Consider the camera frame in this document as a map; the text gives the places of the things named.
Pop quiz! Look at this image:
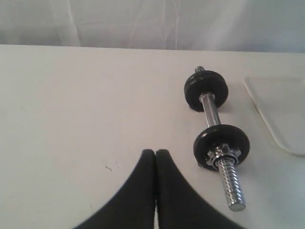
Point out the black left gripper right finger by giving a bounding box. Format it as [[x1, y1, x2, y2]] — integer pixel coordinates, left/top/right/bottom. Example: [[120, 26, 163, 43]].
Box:
[[155, 149, 241, 229]]

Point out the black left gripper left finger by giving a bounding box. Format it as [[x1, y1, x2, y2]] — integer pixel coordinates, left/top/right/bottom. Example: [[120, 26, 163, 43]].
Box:
[[76, 149, 156, 229]]

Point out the chrome dumbbell bar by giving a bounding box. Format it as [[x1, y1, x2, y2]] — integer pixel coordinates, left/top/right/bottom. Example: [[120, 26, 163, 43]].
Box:
[[194, 65, 246, 212]]

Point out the chrome star collar nut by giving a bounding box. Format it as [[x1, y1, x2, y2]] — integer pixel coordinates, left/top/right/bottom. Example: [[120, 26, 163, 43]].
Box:
[[206, 144, 241, 169]]

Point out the black weight plate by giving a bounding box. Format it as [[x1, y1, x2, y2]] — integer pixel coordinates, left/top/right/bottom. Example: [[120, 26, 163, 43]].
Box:
[[193, 124, 250, 171], [184, 76, 229, 112], [186, 70, 225, 82]]

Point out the white plastic tray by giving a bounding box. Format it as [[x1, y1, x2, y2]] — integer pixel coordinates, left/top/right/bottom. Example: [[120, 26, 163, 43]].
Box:
[[244, 77, 305, 156]]

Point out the white backdrop curtain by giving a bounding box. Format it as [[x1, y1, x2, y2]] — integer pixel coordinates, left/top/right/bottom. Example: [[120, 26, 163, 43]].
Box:
[[0, 0, 305, 53]]

